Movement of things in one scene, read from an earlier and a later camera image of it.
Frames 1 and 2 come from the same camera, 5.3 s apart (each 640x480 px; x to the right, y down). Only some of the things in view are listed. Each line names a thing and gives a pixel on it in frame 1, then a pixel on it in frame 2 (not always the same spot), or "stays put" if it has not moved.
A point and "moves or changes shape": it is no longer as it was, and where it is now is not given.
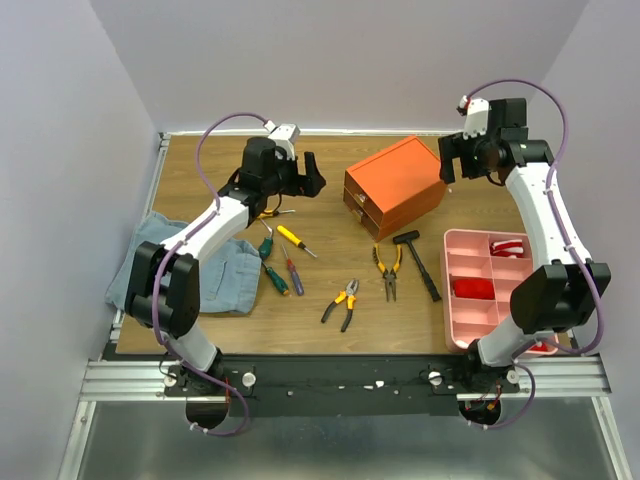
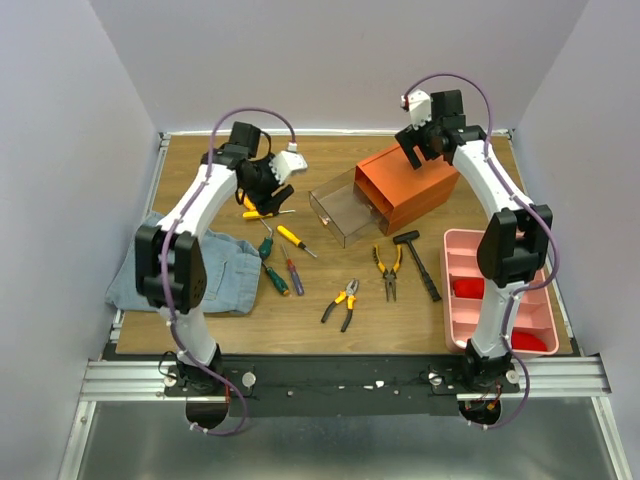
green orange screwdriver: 277,281 stays put
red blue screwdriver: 294,274 stays put
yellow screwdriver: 269,212 stays put
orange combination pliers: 350,295 stays put
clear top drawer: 360,195 moves or changes shape
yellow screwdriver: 294,239 stays put
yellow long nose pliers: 389,276 stays put
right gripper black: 455,156 → 410,140
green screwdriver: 266,246 stays put
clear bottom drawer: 366,222 → 381,221
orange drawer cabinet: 388,189 moves or changes shape
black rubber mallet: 407,237 stays put
